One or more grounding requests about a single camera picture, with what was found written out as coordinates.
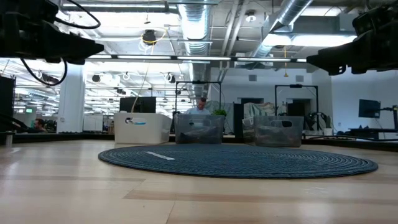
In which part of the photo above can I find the black cabinet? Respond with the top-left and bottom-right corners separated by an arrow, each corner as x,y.
0,75 -> 17,133

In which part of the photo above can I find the dark wall monitor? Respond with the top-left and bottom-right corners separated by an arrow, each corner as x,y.
358,98 -> 382,119

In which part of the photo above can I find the black bar with light strips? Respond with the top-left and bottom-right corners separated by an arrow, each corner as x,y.
85,54 -> 312,63

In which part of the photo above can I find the black metal frame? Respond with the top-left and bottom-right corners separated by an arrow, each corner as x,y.
274,83 -> 320,131

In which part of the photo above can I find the white square pillar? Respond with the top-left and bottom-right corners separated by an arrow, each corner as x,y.
56,63 -> 86,134

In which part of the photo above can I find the small white paper strip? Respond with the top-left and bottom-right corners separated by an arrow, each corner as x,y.
144,151 -> 175,161

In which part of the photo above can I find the plant in white pot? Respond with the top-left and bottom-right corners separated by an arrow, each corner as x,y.
320,113 -> 334,136

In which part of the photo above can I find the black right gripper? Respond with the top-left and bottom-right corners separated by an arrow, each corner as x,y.
307,1 -> 398,76

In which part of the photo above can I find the black computer monitor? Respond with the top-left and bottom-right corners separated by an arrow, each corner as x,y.
119,96 -> 157,114

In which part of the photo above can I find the grey translucent plastic bin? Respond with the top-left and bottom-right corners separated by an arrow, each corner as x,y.
242,115 -> 305,148
174,113 -> 226,145

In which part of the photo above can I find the black ceiling camera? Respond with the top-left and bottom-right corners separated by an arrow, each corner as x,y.
142,29 -> 157,47

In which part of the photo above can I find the person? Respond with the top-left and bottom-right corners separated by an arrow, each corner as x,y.
185,96 -> 211,115
32,118 -> 47,133

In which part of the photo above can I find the black desk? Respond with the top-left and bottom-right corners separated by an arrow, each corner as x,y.
347,126 -> 398,135

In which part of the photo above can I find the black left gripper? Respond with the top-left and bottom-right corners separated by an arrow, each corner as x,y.
0,0 -> 105,65

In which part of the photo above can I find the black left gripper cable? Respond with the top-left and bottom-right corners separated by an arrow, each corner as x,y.
19,57 -> 68,87
54,0 -> 102,30

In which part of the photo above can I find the white plastic bin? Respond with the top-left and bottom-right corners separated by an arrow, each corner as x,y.
113,112 -> 172,144

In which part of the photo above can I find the round dark blue woven placemat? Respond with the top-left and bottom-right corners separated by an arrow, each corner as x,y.
98,142 -> 379,180

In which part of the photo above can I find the white cabinet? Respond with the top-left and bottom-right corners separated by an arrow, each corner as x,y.
83,113 -> 104,133

